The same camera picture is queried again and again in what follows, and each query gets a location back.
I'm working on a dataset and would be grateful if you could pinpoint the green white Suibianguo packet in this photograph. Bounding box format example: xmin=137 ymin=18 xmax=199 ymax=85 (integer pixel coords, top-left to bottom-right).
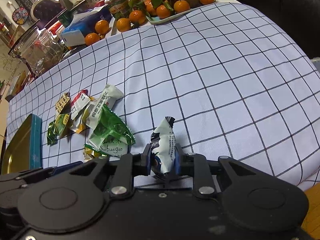
xmin=85 ymin=106 xmax=136 ymax=157

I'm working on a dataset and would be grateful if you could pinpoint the white blue snack packet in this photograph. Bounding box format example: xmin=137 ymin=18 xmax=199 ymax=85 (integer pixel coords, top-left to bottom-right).
xmin=150 ymin=116 xmax=176 ymax=179

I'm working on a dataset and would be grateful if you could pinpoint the yellow silver snack packet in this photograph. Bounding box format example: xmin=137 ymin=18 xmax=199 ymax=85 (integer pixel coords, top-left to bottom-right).
xmin=69 ymin=103 xmax=94 ymax=134

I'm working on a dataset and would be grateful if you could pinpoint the white sesame snack packet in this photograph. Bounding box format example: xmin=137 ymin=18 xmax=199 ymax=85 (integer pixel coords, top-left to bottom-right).
xmin=85 ymin=84 xmax=124 ymax=129

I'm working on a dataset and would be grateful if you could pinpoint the red white hawthorn packet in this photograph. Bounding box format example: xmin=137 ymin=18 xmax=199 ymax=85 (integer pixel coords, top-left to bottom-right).
xmin=70 ymin=89 xmax=91 ymax=120

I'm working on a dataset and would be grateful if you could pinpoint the green yellow pea packet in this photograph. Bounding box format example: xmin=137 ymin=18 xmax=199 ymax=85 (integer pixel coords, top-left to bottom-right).
xmin=54 ymin=113 xmax=70 ymax=139

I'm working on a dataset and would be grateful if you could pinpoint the small green candy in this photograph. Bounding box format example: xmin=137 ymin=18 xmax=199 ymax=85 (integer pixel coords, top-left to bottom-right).
xmin=47 ymin=121 xmax=58 ymax=145

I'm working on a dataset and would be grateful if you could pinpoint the brown patterned snack packet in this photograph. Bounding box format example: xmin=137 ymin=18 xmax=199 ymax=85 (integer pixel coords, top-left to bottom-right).
xmin=55 ymin=92 xmax=71 ymax=118

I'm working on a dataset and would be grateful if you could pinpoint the blue checked tablecloth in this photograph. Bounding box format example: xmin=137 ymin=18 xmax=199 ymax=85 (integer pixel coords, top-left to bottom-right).
xmin=7 ymin=3 xmax=319 ymax=190

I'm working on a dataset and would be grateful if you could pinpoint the gold teal tin tray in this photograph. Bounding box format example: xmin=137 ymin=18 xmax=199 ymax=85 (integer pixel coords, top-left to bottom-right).
xmin=1 ymin=114 xmax=42 ymax=174

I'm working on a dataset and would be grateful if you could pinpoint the loose mandarin front left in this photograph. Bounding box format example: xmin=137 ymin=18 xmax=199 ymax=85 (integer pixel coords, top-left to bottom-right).
xmin=85 ymin=33 xmax=100 ymax=46

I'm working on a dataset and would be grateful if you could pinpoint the loose mandarin by jar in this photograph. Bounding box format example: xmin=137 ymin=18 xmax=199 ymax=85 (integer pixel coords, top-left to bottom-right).
xmin=116 ymin=18 xmax=131 ymax=33

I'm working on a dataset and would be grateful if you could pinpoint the loose mandarin by tissue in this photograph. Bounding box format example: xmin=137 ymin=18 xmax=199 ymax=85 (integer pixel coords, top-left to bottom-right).
xmin=95 ymin=20 xmax=110 ymax=35

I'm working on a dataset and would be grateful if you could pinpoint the blue tissue pack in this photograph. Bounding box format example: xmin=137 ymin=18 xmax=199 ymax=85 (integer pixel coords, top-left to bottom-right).
xmin=60 ymin=6 xmax=112 ymax=47

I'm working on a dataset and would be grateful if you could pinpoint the glass storage jar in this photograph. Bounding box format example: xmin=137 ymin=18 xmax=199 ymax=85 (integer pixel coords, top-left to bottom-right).
xmin=9 ymin=26 xmax=64 ymax=77

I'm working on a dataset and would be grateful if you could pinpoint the light blue fruit plate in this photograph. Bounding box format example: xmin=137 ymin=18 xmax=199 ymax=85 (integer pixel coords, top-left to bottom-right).
xmin=146 ymin=4 xmax=208 ymax=25

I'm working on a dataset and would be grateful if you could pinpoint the loose mandarin near plate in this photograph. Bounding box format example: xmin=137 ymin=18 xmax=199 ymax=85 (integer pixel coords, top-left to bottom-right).
xmin=129 ymin=10 xmax=146 ymax=25

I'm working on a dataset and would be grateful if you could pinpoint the green label jar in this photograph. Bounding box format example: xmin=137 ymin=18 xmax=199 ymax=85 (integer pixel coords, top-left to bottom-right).
xmin=104 ymin=0 xmax=131 ymax=20

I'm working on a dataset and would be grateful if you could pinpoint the purple white armchair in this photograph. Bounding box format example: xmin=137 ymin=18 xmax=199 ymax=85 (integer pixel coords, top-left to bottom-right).
xmin=30 ymin=0 xmax=63 ymax=29

